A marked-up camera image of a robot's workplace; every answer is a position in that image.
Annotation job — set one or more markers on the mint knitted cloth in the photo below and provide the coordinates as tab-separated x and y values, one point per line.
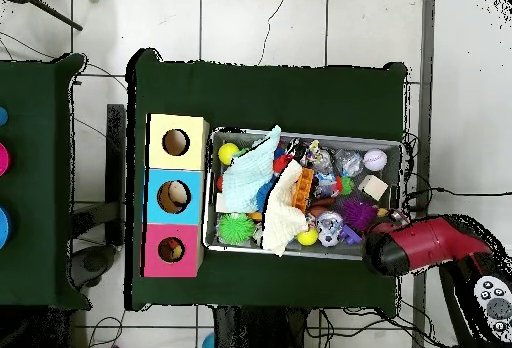
244	180

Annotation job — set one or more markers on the orange toy building brick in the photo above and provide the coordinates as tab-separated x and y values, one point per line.
303	188

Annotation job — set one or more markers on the cream knitted cloth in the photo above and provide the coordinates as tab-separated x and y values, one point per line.
282	220

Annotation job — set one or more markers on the purple spiky ball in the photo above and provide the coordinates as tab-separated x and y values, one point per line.
358	214

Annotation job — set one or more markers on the yellow plush toy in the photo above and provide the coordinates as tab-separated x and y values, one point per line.
177	251

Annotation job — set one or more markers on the orange striped tiger plush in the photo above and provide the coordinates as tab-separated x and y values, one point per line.
167	244

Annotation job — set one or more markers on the tan plush toy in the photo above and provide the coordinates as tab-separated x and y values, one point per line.
382	212

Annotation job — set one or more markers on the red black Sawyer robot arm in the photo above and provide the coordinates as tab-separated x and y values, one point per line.
428	242

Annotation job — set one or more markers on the wooden box with three holes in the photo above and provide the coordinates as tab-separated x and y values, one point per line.
192	156

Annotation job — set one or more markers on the clear mesh bin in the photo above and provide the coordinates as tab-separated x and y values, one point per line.
394	152

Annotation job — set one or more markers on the green spiky ball with eyes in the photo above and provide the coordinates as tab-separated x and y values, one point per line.
236	228

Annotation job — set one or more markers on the brown toy football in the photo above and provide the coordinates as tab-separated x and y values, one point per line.
320	206

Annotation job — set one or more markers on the small yellow printed ball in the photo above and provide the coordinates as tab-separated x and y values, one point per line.
307	236

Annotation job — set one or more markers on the dark green table cloth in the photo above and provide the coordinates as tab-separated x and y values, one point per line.
260	96
36	84

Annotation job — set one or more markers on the multicolour spiky caterpillar toy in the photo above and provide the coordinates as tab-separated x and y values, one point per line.
344	184

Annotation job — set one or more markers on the black white soccer ball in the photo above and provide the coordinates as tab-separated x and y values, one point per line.
328	240

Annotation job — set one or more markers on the purple toy piece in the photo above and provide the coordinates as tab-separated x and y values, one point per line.
350	236

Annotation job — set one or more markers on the plain wooden block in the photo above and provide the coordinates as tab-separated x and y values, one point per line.
373	187

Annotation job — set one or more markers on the white baseball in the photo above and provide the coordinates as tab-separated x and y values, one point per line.
375	160

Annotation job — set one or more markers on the light blue ball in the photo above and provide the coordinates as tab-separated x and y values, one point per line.
209	343

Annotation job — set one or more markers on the black rod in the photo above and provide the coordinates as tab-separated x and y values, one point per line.
60	18

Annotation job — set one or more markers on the pink round toy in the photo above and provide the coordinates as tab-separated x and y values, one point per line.
3	159

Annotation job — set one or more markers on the large blue round toy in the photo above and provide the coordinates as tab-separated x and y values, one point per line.
4	226

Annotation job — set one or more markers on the small blue round toy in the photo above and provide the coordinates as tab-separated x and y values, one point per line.
2	116

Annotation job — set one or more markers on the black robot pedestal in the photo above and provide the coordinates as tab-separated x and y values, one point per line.
260	328

